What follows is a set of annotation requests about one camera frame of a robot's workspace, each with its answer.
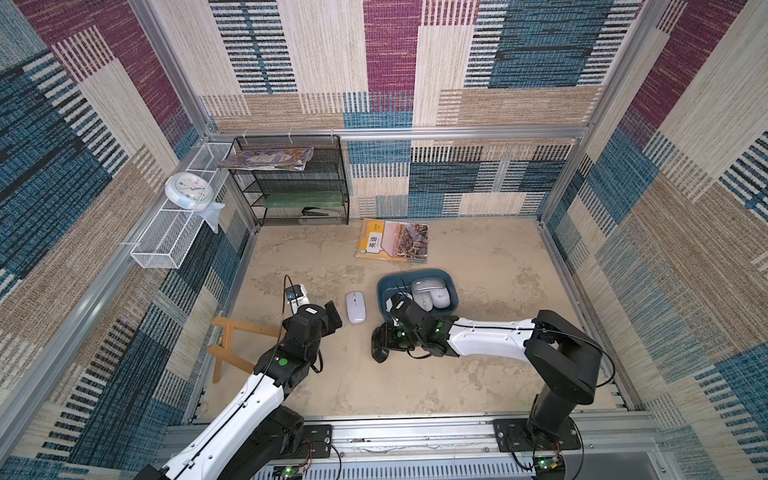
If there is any white logo computer mouse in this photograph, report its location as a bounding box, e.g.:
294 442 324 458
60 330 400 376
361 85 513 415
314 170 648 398
429 288 451 309

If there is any teal plastic storage box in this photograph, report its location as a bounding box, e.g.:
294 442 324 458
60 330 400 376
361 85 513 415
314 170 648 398
376 269 459 324

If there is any black computer mouse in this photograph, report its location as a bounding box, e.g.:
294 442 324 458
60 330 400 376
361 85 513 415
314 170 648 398
371 341 389 364

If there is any silver slim computer mouse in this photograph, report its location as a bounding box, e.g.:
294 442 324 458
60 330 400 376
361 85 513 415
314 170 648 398
412 292 434 312

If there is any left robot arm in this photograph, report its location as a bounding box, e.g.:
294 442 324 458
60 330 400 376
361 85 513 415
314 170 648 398
135 301 342 479

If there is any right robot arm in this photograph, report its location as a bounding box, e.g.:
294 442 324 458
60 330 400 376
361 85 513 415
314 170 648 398
371 294 607 451

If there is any silver grey computer mouse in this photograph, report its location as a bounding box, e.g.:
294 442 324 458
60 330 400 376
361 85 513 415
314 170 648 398
411 277 444 293

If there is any wooden stand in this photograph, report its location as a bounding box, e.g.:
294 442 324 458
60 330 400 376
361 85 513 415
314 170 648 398
207 316 283 384

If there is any yellow English textbook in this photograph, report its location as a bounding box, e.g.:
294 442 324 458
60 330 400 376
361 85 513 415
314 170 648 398
355 218 429 263

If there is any black stapler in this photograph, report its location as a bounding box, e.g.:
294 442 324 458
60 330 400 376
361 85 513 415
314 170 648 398
301 207 340 218

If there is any black mesh desk shelf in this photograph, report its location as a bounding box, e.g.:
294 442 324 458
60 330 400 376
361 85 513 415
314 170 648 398
230 135 350 227

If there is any magazine on shelf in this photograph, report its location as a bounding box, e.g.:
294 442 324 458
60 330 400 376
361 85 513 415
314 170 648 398
217 147 315 171

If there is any white round clock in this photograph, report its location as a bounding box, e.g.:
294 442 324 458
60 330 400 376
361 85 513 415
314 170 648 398
164 172 214 211

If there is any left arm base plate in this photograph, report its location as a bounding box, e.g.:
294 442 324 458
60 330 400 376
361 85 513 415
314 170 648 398
293 424 333 461

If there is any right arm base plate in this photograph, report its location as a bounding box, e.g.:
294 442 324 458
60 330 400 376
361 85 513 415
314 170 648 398
492 418 582 453

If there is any white wire wall basket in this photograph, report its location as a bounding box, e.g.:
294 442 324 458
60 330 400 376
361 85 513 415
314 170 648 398
131 143 232 269

